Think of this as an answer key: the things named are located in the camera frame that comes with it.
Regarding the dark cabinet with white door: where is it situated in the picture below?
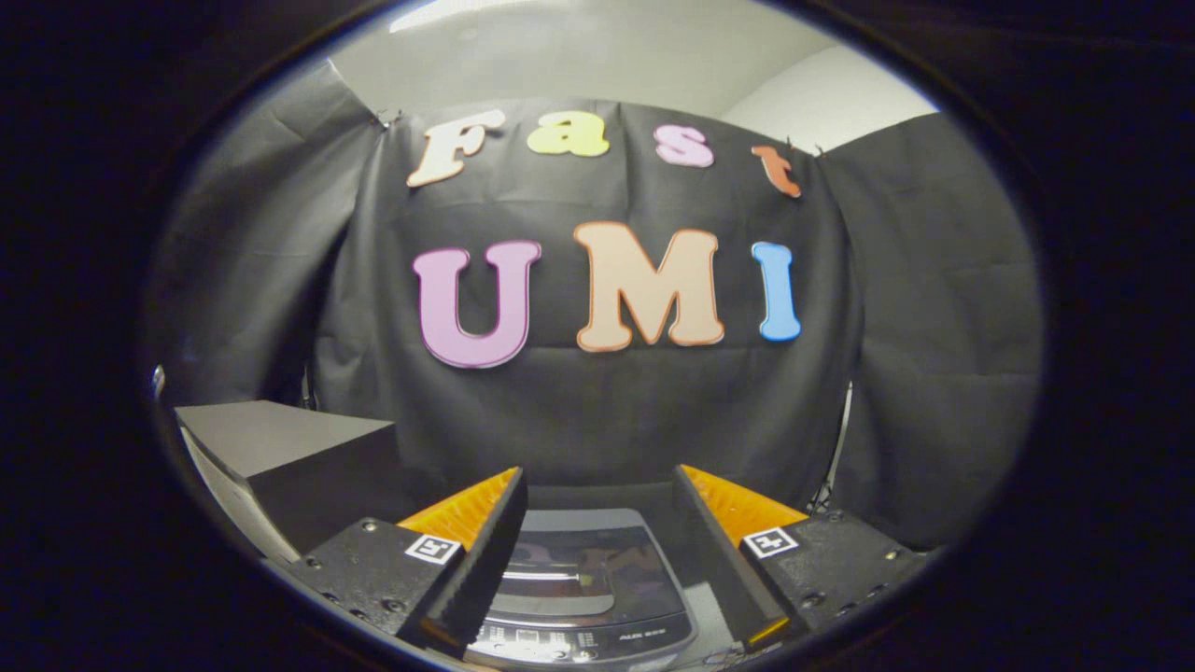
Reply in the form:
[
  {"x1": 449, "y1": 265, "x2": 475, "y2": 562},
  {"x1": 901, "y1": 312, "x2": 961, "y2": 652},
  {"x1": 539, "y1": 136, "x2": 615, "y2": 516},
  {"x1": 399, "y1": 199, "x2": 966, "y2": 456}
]
[{"x1": 173, "y1": 399, "x2": 423, "y2": 567}]

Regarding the grey washing machine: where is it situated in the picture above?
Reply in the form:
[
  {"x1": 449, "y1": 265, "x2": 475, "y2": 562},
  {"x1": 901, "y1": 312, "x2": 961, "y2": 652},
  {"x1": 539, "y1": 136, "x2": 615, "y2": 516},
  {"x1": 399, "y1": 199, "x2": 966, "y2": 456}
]
[{"x1": 461, "y1": 508, "x2": 703, "y2": 672}]

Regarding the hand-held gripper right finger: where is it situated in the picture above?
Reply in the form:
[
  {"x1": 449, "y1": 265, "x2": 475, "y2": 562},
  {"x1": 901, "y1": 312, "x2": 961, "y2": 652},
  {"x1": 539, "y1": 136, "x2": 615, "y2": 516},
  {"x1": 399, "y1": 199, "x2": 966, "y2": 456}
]
[{"x1": 674, "y1": 464, "x2": 927, "y2": 654}]

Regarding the dark transparent washing machine lid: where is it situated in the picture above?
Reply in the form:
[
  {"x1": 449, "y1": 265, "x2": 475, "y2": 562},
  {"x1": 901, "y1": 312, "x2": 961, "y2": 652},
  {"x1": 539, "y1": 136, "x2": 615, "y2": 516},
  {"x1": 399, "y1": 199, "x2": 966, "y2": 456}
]
[{"x1": 484, "y1": 509, "x2": 694, "y2": 647}]

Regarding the black light stand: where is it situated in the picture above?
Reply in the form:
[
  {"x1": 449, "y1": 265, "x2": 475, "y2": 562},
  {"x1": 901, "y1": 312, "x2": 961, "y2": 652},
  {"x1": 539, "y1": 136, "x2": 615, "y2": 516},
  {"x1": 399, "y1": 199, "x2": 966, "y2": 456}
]
[{"x1": 810, "y1": 378, "x2": 856, "y2": 516}]

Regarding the black backdrop cloth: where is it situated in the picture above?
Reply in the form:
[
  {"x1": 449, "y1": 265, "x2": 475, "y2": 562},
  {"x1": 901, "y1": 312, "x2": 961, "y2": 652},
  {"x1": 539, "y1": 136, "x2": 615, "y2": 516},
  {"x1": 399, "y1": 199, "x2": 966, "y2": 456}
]
[{"x1": 145, "y1": 58, "x2": 1043, "y2": 553}]

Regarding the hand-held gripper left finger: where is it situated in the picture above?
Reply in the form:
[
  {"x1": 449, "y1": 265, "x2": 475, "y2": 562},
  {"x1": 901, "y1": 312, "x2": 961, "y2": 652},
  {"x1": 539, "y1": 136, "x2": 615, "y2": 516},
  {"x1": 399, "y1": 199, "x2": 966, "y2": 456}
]
[{"x1": 286, "y1": 467, "x2": 530, "y2": 654}]

